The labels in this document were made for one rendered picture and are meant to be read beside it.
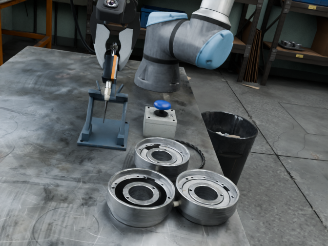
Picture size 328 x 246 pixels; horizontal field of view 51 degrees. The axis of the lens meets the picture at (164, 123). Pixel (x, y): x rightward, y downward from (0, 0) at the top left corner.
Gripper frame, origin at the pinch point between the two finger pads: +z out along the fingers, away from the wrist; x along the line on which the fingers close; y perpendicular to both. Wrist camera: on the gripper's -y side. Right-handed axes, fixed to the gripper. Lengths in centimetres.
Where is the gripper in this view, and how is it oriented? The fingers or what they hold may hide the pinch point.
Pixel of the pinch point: (111, 64)
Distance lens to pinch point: 71.2
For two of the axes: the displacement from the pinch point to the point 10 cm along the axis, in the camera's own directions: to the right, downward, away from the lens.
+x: -9.9, -1.3, -1.0
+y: -0.4, -4.3, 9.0
